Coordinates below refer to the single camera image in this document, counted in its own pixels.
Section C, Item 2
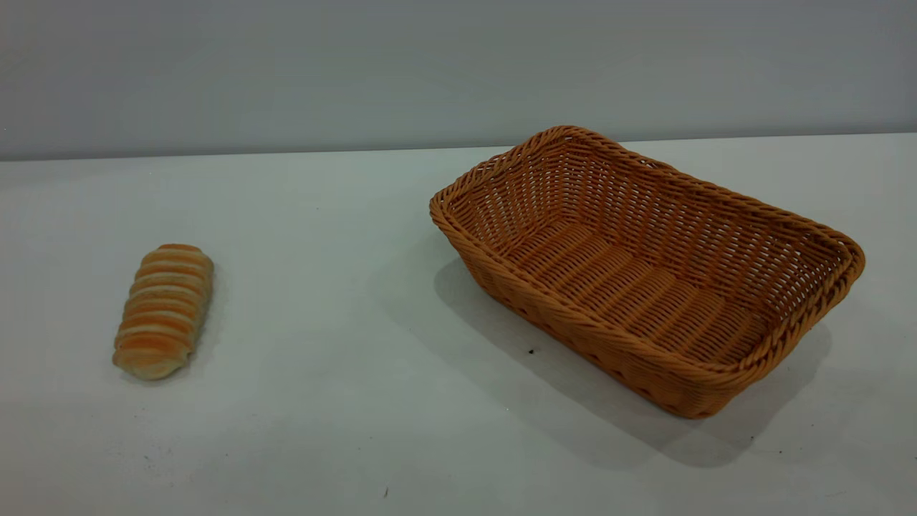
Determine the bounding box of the orange woven wicker basket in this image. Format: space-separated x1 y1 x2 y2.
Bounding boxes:
429 125 866 420

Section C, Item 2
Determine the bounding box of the striped bread roll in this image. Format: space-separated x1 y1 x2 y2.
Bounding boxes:
112 244 215 381

